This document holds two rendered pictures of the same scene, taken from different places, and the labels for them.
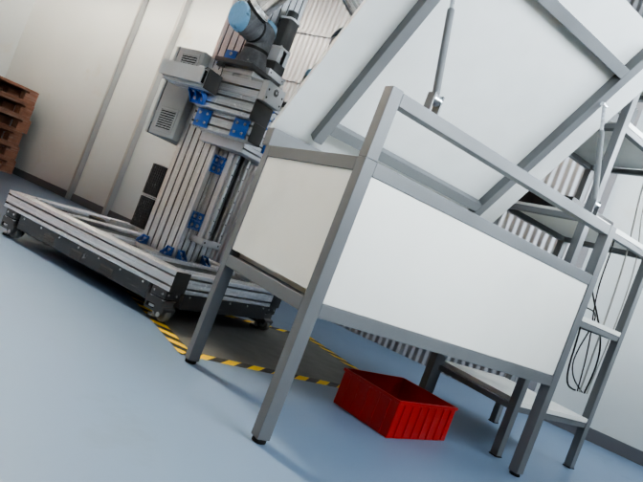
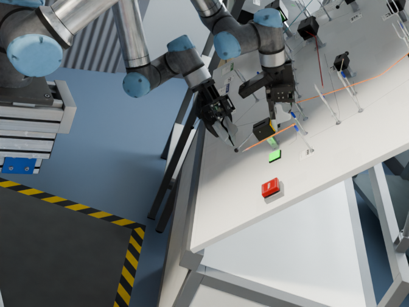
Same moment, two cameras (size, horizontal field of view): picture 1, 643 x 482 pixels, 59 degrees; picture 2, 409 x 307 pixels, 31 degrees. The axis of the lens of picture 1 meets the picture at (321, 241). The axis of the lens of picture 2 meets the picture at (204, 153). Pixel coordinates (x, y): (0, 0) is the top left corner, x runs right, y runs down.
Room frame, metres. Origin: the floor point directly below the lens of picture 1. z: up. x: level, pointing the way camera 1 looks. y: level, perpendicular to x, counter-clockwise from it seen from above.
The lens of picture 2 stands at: (1.38, 1.83, 2.14)
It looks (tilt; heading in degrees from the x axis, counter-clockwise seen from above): 31 degrees down; 295
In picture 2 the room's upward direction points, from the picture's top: 23 degrees clockwise
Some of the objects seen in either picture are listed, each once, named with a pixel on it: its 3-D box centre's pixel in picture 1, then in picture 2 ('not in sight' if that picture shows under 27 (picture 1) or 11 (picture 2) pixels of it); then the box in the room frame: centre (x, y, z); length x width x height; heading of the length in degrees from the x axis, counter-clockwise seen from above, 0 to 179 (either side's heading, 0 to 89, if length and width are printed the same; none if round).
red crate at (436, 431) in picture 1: (395, 405); not in sight; (2.20, -0.50, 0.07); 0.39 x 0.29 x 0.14; 133
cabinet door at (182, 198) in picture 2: not in sight; (194, 164); (2.45, -0.43, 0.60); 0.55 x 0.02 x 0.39; 123
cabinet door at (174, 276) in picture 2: not in sight; (181, 251); (2.15, 0.03, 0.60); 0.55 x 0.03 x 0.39; 123
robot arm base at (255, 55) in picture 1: (252, 59); (7, 55); (2.57, 0.59, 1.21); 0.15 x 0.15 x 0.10
